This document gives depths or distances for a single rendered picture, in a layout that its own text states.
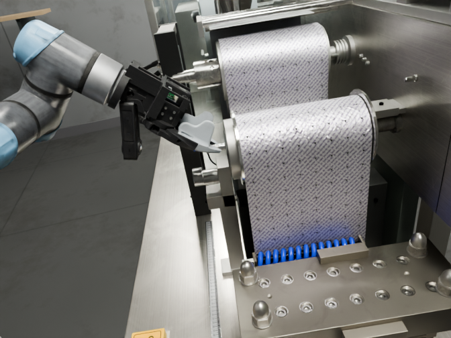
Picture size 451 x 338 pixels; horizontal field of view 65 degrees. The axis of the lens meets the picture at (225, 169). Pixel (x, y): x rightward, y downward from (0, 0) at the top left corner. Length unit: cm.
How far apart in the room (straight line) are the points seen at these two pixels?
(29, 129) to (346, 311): 58
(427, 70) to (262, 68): 34
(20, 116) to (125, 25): 378
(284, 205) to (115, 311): 162
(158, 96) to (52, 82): 16
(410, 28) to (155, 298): 77
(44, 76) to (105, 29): 374
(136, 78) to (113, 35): 375
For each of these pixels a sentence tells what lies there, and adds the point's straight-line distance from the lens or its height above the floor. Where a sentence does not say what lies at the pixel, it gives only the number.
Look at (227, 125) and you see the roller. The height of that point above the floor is 131.
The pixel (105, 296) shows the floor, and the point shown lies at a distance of 230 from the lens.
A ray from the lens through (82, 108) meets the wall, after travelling 461.
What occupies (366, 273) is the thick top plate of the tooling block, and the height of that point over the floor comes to 103.
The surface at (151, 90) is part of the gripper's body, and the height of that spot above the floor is 140.
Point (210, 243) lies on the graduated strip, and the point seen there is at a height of 90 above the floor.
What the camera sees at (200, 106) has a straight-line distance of 169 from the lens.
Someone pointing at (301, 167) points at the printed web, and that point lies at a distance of 67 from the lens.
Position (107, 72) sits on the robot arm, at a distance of 61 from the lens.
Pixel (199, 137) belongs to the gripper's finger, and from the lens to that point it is 64.
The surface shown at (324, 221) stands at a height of 108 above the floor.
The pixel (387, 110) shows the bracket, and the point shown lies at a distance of 73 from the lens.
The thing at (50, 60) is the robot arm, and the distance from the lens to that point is 62.
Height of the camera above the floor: 156
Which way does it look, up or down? 30 degrees down
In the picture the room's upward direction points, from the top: 9 degrees counter-clockwise
